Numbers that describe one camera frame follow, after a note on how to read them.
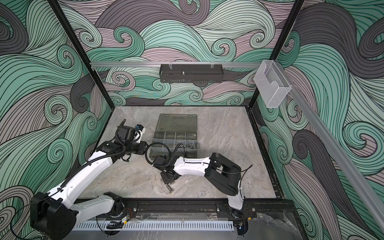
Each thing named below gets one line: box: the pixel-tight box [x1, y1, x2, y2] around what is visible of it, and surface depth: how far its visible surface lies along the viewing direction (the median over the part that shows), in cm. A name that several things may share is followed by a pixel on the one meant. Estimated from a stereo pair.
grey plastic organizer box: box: [149, 113, 200, 160], surface depth 106 cm
